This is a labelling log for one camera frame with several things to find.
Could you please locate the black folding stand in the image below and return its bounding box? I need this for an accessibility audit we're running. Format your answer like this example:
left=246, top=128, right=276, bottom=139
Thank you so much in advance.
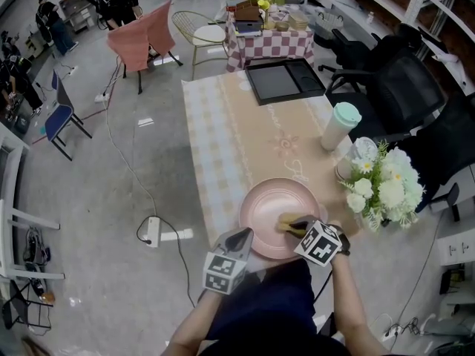
left=1, top=280, right=55, bottom=329

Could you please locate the white shelving rack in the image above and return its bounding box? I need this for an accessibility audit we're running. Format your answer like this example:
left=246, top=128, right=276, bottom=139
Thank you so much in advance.
left=306, top=0, right=475, bottom=96

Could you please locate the big pink plate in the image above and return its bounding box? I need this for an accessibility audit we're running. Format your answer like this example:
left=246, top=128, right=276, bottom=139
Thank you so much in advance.
left=239, top=177, right=323, bottom=260

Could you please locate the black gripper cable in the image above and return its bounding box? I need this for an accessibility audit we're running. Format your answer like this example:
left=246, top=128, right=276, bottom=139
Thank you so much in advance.
left=313, top=271, right=333, bottom=303

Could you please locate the white cabinet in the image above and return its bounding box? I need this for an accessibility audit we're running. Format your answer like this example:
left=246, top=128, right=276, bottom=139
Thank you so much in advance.
left=436, top=231, right=475, bottom=266

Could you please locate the beige patterned tablecloth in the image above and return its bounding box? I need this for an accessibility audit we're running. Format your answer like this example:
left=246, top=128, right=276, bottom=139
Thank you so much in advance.
left=180, top=68, right=363, bottom=248

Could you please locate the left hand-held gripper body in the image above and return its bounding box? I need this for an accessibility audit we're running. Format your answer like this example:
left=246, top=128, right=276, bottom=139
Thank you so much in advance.
left=203, top=248, right=249, bottom=296

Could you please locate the red cable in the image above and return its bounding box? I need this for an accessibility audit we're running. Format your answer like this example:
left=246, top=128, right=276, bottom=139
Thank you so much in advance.
left=31, top=108, right=107, bottom=144

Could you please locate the person's right hand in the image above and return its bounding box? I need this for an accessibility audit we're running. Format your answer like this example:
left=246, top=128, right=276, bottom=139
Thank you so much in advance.
left=333, top=226, right=352, bottom=257

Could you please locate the brown wooden box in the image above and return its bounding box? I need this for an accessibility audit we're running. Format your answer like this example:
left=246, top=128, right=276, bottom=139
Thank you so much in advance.
left=235, top=0, right=263, bottom=22

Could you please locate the white cable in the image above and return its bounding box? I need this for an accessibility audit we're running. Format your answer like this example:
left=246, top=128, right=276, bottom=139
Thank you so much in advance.
left=105, top=100, right=157, bottom=220

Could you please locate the pink checkered tablecloth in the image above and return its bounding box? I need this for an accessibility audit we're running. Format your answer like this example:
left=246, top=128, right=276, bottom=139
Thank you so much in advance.
left=225, top=22, right=315, bottom=73

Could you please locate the white table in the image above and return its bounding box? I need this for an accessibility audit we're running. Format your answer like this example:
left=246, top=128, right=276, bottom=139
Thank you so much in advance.
left=0, top=198, right=66, bottom=280

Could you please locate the pink cloth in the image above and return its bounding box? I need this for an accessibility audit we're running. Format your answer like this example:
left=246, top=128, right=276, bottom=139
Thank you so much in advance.
left=106, top=0, right=177, bottom=72

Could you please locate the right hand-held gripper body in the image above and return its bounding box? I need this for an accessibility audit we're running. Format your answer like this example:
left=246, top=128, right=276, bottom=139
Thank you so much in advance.
left=293, top=219, right=343, bottom=267

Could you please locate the thin black cable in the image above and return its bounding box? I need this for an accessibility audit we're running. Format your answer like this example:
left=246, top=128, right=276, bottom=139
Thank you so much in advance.
left=399, top=213, right=446, bottom=322

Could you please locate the person's right forearm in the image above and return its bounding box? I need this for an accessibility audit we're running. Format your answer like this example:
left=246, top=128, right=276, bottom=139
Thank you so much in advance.
left=328, top=252, right=390, bottom=356

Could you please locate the blue chair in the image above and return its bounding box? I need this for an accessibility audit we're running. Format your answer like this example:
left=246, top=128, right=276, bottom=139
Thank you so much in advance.
left=44, top=68, right=93, bottom=162

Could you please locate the dark storage box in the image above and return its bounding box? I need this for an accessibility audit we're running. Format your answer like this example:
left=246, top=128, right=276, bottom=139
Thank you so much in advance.
left=234, top=19, right=264, bottom=36

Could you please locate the gold wire chair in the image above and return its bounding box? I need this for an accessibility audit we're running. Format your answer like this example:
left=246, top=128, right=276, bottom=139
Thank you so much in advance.
left=171, top=10, right=230, bottom=81

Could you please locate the white wire basket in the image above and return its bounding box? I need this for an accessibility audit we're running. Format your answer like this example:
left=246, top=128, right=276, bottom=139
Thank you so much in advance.
left=315, top=11, right=344, bottom=33

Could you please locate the yellow sponge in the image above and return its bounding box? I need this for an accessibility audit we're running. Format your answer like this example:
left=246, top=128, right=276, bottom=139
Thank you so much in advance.
left=276, top=213, right=304, bottom=235

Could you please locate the person's left forearm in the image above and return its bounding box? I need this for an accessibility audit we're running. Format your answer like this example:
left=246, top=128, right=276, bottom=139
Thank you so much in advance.
left=161, top=291, right=223, bottom=356

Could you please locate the cream tumbler mint lid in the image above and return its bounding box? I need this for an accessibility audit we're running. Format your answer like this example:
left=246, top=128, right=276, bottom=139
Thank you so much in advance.
left=320, top=102, right=363, bottom=151

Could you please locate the black mesh office chair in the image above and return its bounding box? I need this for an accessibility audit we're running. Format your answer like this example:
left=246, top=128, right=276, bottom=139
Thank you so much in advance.
left=400, top=94, right=475, bottom=222
left=318, top=24, right=446, bottom=144

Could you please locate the white flower bouquet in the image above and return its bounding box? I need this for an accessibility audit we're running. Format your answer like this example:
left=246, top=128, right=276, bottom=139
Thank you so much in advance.
left=339, top=141, right=426, bottom=231

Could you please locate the white shelf unit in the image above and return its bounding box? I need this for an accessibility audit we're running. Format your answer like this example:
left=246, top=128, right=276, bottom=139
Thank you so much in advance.
left=0, top=122, right=30, bottom=200

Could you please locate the black tray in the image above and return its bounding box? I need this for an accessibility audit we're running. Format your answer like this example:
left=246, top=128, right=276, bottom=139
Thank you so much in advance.
left=244, top=57, right=327, bottom=106

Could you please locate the wooden frame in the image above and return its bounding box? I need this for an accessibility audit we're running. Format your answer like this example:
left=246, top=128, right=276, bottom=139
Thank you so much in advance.
left=22, top=337, right=49, bottom=356

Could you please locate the gray bag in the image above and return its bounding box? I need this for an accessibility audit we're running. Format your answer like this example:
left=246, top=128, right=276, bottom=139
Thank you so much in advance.
left=22, top=226, right=51, bottom=265

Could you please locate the person's dark navy clothing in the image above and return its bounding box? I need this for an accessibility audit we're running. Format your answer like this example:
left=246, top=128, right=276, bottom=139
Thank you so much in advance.
left=200, top=260, right=350, bottom=356

